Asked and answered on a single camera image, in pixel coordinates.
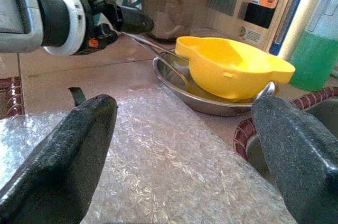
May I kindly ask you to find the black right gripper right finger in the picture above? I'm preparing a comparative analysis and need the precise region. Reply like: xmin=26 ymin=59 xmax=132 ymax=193
xmin=250 ymin=95 xmax=338 ymax=224

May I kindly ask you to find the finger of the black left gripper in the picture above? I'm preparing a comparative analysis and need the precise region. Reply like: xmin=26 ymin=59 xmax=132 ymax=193
xmin=116 ymin=5 xmax=155 ymax=35

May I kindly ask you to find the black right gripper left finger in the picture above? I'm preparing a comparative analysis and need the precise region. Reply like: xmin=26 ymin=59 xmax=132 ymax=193
xmin=0 ymin=93 xmax=118 ymax=224

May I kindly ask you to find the yellow plastic bowl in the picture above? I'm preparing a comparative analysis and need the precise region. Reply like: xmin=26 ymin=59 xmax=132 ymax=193
xmin=175 ymin=35 xmax=296 ymax=103

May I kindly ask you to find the brown filled jar pink lid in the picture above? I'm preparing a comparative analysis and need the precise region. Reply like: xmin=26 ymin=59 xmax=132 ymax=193
xmin=139 ymin=0 xmax=212 ymax=42

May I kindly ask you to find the clear bubble wrap sheet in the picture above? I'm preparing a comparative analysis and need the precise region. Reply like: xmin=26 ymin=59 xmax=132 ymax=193
xmin=0 ymin=88 xmax=299 ymax=224

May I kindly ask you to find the steel plate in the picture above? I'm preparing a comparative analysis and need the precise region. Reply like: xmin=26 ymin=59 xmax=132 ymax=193
xmin=152 ymin=49 xmax=280 ymax=117

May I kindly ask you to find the green dish soap bottle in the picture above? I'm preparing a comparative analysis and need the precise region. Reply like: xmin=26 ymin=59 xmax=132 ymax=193
xmin=287 ymin=0 xmax=338 ymax=92

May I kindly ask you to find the cream water ionizer machine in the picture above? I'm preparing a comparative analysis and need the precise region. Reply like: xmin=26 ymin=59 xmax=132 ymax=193
xmin=205 ymin=0 xmax=315 ymax=55

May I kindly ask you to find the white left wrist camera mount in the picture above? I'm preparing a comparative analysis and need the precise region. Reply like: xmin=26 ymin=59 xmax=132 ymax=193
xmin=27 ymin=0 xmax=87 ymax=56

